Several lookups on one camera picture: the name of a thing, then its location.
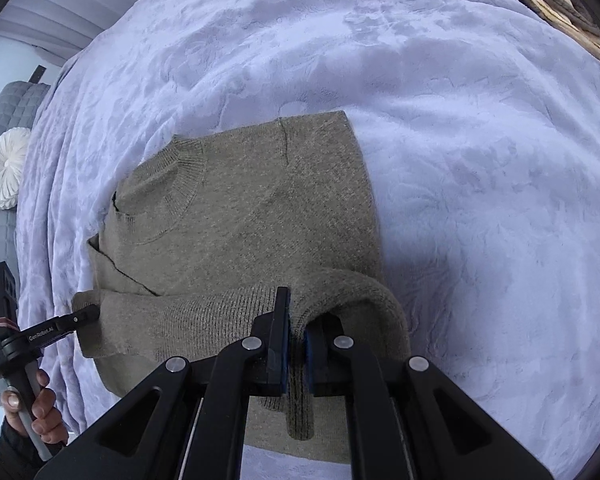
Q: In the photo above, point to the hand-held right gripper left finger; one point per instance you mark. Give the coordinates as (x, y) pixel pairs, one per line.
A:
(280, 345)

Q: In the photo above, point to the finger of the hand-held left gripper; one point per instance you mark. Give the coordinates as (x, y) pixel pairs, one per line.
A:
(87, 315)

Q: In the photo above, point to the white round pleated pillow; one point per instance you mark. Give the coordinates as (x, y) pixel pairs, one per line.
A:
(5, 167)

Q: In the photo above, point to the grey pleated curtain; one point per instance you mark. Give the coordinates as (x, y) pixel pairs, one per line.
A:
(55, 15)

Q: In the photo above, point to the striped brown-lined fleece garment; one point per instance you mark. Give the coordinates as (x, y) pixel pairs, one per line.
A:
(570, 5)

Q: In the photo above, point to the person's left forearm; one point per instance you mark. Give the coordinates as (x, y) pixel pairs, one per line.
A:
(15, 452)

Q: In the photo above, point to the olive brown knit sweater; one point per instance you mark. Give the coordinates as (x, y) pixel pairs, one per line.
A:
(255, 200)

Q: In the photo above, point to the grey quilted headboard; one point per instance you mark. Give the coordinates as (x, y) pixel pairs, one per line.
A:
(15, 105)

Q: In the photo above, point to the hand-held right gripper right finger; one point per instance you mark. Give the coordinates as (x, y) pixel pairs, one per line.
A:
(325, 360)

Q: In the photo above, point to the lavender fleece blanket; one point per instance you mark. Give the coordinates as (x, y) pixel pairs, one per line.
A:
(480, 160)

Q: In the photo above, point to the small black tag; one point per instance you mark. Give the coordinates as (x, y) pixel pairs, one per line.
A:
(37, 74)

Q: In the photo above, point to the person's left hand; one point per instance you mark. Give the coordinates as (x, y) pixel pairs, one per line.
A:
(50, 410)

